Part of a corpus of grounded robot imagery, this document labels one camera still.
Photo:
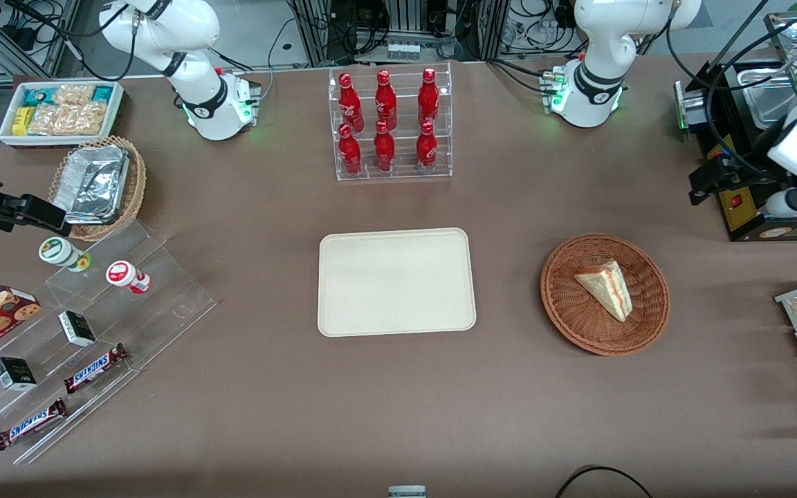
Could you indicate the white rectangular snack bin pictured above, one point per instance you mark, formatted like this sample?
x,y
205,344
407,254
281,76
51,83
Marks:
x,y
118,114

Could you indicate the cream plastic serving tray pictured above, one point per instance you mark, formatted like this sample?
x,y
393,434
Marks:
x,y
396,282

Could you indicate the yellow snack pack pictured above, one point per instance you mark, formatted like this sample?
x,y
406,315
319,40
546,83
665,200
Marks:
x,y
21,122

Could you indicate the teal snack pack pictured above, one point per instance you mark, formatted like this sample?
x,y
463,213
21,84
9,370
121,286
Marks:
x,y
102,93

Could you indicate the light oval wicker basket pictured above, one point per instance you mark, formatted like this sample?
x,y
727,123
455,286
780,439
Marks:
x,y
137,187

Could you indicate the Snickers chocolate bar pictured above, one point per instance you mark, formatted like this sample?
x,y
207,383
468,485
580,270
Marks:
x,y
94,368
28,423

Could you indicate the black hot food warmer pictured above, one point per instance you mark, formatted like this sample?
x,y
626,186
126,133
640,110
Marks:
x,y
741,214

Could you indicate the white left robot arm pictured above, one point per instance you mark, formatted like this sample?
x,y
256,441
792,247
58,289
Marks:
x,y
596,62

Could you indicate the round brown wicker basket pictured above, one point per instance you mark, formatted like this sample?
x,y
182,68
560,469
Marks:
x,y
578,318

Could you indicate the green snack pack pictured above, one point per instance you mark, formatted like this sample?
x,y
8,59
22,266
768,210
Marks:
x,y
37,97

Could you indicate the stacked aluminium foil containers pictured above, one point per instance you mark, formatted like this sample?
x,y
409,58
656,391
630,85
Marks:
x,y
90,183

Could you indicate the white power strip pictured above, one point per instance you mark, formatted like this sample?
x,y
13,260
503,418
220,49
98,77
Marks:
x,y
403,51

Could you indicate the green cap yogurt bottle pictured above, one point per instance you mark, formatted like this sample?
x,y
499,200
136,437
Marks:
x,y
63,252

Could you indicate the grey device at table edge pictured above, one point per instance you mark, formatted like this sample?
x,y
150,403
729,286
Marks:
x,y
407,492

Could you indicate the small clear cracker bag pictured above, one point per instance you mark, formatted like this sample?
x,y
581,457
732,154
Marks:
x,y
73,94

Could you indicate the clear acrylic bottle rack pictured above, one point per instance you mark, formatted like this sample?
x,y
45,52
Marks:
x,y
405,169

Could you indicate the rectangular steel pan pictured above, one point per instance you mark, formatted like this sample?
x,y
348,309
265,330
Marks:
x,y
765,100

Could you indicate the clear acrylic step display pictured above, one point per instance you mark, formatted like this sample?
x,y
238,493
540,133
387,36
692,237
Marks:
x,y
163,304

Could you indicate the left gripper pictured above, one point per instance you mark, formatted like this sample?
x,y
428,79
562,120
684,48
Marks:
x,y
746,168

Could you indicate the triangle sandwich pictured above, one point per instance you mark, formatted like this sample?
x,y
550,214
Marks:
x,y
606,287

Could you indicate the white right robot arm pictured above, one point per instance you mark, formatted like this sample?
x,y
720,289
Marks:
x,y
198,90

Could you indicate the aluminium frame rack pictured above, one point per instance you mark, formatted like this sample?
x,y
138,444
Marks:
x,y
315,31

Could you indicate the small black box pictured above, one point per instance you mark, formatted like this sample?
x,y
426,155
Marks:
x,y
14,373
77,328

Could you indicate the large clear cracker bag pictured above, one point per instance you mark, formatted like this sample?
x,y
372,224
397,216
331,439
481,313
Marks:
x,y
66,120

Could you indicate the red cap yogurt bottle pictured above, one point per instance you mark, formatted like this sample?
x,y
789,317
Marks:
x,y
125,275

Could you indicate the red cola bottle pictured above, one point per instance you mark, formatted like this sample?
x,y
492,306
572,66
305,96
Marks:
x,y
428,97
427,146
350,151
384,148
386,100
351,104

